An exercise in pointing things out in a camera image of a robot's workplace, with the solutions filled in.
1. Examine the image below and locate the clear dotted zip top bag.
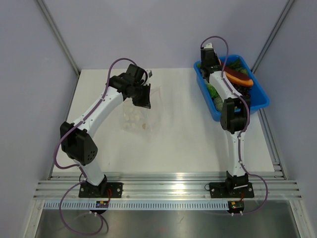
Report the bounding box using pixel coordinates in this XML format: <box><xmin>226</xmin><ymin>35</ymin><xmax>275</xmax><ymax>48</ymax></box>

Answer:
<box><xmin>120</xmin><ymin>86</ymin><xmax>164</xmax><ymax>135</ymax></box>

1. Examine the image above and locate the orange purple papaya slice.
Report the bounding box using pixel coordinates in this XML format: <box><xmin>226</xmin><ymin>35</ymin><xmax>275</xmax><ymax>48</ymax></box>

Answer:
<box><xmin>224</xmin><ymin>66</ymin><xmax>254</xmax><ymax>88</ymax></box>

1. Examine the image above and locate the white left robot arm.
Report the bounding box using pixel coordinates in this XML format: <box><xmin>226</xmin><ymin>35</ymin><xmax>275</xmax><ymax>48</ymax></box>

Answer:
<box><xmin>60</xmin><ymin>63</ymin><xmax>152</xmax><ymax>198</ymax></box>

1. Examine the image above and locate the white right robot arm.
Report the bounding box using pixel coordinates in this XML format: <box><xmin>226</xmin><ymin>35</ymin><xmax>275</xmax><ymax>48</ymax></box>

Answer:
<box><xmin>200</xmin><ymin>44</ymin><xmax>254</xmax><ymax>198</ymax></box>

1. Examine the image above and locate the dark green herb sprig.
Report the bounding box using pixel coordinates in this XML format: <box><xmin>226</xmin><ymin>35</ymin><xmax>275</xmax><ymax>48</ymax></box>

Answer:
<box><xmin>226</xmin><ymin>58</ymin><xmax>243</xmax><ymax>71</ymax></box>

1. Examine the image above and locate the green lettuce leaf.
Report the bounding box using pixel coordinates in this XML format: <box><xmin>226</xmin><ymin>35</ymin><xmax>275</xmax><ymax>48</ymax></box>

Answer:
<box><xmin>206</xmin><ymin>83</ymin><xmax>219</xmax><ymax>99</ymax></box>

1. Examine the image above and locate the green netted melon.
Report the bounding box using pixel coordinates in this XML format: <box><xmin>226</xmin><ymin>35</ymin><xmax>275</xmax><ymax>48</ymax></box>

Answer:
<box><xmin>213</xmin><ymin>97</ymin><xmax>223</xmax><ymax>113</ymax></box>

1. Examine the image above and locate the dark purple grape bunch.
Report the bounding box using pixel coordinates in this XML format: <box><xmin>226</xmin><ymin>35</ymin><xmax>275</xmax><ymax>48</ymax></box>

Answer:
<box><xmin>233</xmin><ymin>84</ymin><xmax>251</xmax><ymax>99</ymax></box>

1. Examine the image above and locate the blue plastic bin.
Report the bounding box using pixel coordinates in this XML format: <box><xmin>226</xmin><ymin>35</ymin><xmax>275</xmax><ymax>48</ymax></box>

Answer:
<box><xmin>193</xmin><ymin>55</ymin><xmax>269</xmax><ymax>121</ymax></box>

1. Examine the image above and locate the left controller board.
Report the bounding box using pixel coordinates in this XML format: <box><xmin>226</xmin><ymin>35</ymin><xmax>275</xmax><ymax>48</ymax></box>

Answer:
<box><xmin>96</xmin><ymin>201</ymin><xmax>109</xmax><ymax>208</ymax></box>

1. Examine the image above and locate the controller board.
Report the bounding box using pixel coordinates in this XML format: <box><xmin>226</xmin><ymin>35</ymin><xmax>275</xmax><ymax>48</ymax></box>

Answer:
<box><xmin>96</xmin><ymin>201</ymin><xmax>109</xmax><ymax>208</ymax></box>
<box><xmin>228</xmin><ymin>200</ymin><xmax>245</xmax><ymax>213</ymax></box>

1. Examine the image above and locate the right controller board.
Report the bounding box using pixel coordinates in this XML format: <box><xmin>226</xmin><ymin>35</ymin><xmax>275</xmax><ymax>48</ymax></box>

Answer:
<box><xmin>228</xmin><ymin>200</ymin><xmax>245</xmax><ymax>213</ymax></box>

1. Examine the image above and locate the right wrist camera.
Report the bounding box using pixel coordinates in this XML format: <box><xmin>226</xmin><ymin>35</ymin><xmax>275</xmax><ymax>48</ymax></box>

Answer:
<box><xmin>202</xmin><ymin>43</ymin><xmax>213</xmax><ymax>49</ymax></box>

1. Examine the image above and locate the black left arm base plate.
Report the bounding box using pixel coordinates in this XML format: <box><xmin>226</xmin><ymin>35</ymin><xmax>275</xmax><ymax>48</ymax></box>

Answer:
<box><xmin>78</xmin><ymin>182</ymin><xmax>123</xmax><ymax>198</ymax></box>

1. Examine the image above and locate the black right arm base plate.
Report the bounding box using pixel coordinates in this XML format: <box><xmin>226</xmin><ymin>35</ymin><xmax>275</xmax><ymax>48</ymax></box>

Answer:
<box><xmin>207</xmin><ymin>182</ymin><xmax>255</xmax><ymax>198</ymax></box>

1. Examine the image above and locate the white slotted cable duct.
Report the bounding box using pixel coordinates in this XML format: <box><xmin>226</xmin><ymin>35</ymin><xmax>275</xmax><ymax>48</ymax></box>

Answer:
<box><xmin>44</xmin><ymin>200</ymin><xmax>228</xmax><ymax>211</ymax></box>

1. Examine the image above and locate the aluminium rail frame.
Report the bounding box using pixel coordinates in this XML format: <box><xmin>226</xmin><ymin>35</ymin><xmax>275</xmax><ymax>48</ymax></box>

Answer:
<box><xmin>33</xmin><ymin>171</ymin><xmax>302</xmax><ymax>200</ymax></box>

